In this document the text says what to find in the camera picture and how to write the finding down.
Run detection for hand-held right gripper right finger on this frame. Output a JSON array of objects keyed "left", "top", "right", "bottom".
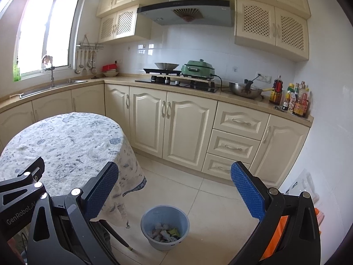
[{"left": 229, "top": 161, "right": 323, "bottom": 265}]

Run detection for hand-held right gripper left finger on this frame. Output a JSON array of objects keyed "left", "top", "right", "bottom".
[{"left": 26, "top": 161, "right": 120, "bottom": 265}]

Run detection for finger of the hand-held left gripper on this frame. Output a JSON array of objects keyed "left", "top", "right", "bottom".
[{"left": 0, "top": 157, "right": 47, "bottom": 200}]

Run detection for blue plastic bucket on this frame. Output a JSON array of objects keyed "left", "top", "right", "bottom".
[{"left": 141, "top": 205, "right": 191, "bottom": 252}]

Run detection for pile of wrappers and tissues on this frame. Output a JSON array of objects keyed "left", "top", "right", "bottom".
[{"left": 147, "top": 222, "right": 182, "bottom": 243}]

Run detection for orange plastic bag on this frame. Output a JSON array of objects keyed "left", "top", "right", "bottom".
[{"left": 262, "top": 207, "right": 324, "bottom": 260}]

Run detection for cream lower kitchen cabinets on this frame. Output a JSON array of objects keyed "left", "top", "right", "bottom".
[{"left": 0, "top": 77, "right": 315, "bottom": 191}]

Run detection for steel sink faucet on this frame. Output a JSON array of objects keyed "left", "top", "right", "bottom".
[{"left": 45, "top": 65, "right": 56, "bottom": 88}]

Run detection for stainless steel sink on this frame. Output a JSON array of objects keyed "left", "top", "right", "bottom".
[{"left": 19, "top": 79, "right": 88, "bottom": 98}]

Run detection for row of condiment bottles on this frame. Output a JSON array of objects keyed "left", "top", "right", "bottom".
[{"left": 269, "top": 75, "right": 312, "bottom": 117}]

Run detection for black glass gas stove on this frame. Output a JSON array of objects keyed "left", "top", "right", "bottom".
[{"left": 135, "top": 78, "right": 220, "bottom": 93}]

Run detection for wooden board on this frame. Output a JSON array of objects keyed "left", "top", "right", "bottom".
[{"left": 151, "top": 74, "right": 215, "bottom": 82}]

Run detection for green electric cooker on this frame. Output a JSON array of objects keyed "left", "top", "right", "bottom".
[{"left": 180, "top": 59, "right": 216, "bottom": 78}]

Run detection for steel wok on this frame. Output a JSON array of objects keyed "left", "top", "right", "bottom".
[{"left": 154, "top": 62, "right": 180, "bottom": 70}]

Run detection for kitchen window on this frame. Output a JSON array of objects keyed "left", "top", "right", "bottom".
[{"left": 14, "top": 0, "right": 83, "bottom": 82}]

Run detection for large cream lattice cabinet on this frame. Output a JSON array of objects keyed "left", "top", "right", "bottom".
[{"left": 234, "top": 0, "right": 310, "bottom": 62}]

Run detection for small cream lattice cabinet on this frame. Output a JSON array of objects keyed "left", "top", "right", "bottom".
[{"left": 98, "top": 4, "right": 152, "bottom": 44}]

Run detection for grey range hood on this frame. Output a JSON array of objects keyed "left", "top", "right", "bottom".
[{"left": 137, "top": 0, "right": 234, "bottom": 27}]

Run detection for steel pan with black handle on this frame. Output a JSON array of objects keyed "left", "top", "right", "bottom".
[{"left": 229, "top": 80, "right": 264, "bottom": 99}]

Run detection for black power cable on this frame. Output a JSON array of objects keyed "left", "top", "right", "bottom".
[{"left": 212, "top": 73, "right": 261, "bottom": 92}]

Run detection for wall utensil rack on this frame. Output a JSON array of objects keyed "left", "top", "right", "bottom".
[{"left": 76, "top": 34, "right": 104, "bottom": 51}]

